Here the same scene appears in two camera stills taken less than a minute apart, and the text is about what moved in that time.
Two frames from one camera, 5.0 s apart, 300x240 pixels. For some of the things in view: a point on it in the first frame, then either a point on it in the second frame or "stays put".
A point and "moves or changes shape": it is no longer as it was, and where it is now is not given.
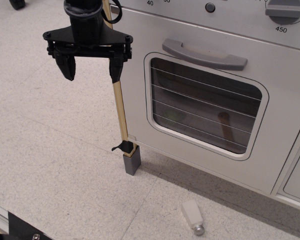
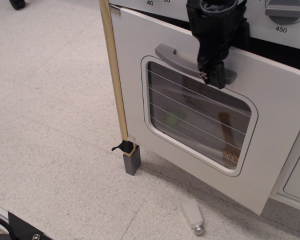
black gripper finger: [115, 66] to [214, 73]
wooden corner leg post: [108, 9] stays put
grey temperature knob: [285, 12] stays put
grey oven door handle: [224, 61] to [186, 62]
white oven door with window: [231, 106] moves or changes shape
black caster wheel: [17, 4] stays put
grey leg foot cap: [132, 163] stays put
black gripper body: [87, 35] to [218, 25]
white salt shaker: [193, 216] stays put
